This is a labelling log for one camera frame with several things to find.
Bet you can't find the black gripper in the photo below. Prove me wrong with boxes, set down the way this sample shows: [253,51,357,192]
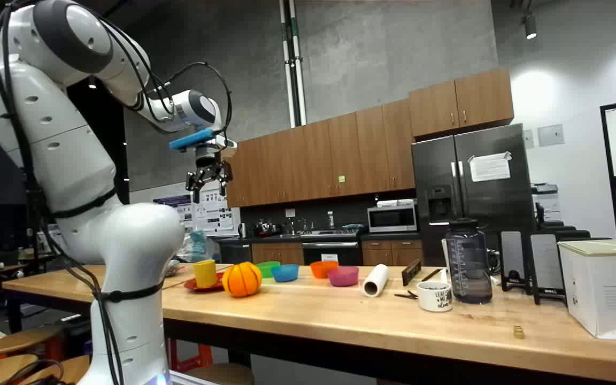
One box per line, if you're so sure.
[185,144,233,203]

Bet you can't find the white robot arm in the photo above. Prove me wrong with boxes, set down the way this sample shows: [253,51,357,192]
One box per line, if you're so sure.
[0,0,231,385]

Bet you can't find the green bowl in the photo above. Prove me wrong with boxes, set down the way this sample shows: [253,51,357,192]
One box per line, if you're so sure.
[256,261,283,278]

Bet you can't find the orange bowl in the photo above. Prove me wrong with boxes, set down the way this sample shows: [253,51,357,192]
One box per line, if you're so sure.
[310,261,337,278]

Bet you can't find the pink bowl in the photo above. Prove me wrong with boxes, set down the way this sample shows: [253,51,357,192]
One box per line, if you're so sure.
[326,265,358,286]

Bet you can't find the plastic bag with contents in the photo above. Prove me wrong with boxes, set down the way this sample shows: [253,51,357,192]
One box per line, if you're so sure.
[178,230,210,261]

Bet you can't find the yellow mug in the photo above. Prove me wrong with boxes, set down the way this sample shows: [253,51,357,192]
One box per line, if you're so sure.
[193,259,218,288]

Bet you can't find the red plate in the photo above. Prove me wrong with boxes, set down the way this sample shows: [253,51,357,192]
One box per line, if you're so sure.
[183,274,223,293]

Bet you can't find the orange pumpkin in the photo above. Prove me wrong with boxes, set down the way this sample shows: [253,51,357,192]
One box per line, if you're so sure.
[223,261,262,297]

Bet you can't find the black oven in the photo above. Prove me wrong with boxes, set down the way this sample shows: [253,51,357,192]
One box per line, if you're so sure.
[301,242,363,265]

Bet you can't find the wooden upper cabinets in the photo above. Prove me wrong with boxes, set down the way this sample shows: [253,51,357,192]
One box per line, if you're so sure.
[226,68,514,207]

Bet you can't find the silver microwave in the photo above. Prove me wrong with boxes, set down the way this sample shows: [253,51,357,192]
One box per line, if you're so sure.
[367,206,416,234]

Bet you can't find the paper towel roll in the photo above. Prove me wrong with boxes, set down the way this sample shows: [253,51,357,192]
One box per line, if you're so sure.
[362,263,388,297]

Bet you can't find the black flat tool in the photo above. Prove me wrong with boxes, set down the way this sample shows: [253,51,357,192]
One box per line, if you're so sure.
[399,259,422,286]

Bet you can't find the wooden stool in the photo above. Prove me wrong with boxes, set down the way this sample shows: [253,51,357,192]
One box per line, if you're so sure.
[0,328,90,385]

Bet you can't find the white mug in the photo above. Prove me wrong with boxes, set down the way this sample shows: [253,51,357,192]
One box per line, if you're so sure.
[416,283,453,312]

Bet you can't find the black refrigerator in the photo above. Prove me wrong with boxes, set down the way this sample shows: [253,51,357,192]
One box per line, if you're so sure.
[411,124,534,265]

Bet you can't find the dark water jug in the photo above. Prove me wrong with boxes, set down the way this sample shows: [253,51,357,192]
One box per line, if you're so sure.
[446,218,491,303]

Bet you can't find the black chair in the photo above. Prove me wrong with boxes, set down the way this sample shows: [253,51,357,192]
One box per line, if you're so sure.
[498,227,591,303]

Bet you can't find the white box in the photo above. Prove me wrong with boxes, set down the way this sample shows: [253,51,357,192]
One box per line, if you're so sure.
[557,239,616,341]

